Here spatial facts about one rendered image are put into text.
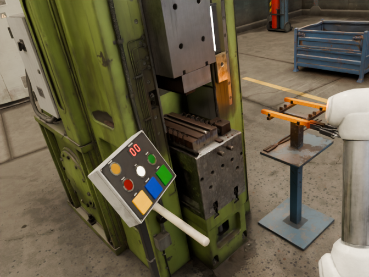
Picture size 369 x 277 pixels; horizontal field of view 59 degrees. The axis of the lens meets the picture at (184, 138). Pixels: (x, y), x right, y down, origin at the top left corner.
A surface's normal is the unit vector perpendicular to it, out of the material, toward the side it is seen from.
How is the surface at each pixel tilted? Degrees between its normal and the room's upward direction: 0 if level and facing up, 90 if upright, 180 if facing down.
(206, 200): 90
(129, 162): 60
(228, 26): 90
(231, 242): 90
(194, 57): 90
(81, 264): 0
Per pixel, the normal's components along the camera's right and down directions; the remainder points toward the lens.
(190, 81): 0.65, 0.27
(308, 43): -0.79, 0.37
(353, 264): -0.46, 0.00
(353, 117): -0.41, 0.21
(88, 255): -0.15, -0.88
